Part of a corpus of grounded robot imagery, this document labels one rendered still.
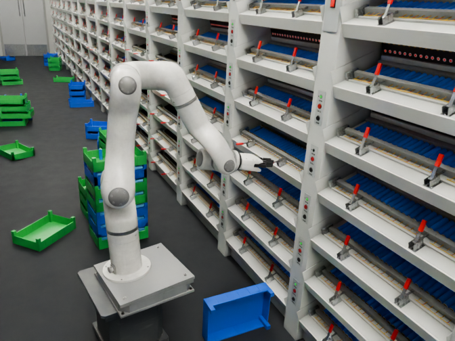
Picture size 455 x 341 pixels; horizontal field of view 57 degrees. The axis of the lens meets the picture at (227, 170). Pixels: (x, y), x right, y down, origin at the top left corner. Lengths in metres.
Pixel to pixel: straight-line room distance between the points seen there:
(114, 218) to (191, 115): 0.48
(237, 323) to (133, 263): 0.59
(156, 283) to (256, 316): 0.58
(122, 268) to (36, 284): 0.75
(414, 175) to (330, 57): 0.48
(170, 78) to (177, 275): 0.76
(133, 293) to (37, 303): 0.70
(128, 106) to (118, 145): 0.15
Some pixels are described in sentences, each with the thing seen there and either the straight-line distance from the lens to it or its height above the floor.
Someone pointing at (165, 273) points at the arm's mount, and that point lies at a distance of 1.71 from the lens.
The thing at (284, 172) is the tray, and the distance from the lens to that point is 1.74.
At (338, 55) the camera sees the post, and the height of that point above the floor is 1.21.
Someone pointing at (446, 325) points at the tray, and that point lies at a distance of 1.39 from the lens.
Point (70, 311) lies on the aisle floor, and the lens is 2.14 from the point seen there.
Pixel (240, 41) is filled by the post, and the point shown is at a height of 1.19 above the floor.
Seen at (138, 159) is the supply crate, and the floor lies 0.52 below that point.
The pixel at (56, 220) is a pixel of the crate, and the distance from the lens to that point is 2.87.
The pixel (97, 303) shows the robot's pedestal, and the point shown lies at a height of 0.28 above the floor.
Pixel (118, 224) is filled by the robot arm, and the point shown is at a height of 0.57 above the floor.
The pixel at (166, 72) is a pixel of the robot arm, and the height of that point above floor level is 1.12.
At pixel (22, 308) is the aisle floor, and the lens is 2.23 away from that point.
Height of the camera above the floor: 1.34
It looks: 22 degrees down
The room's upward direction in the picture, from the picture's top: 3 degrees clockwise
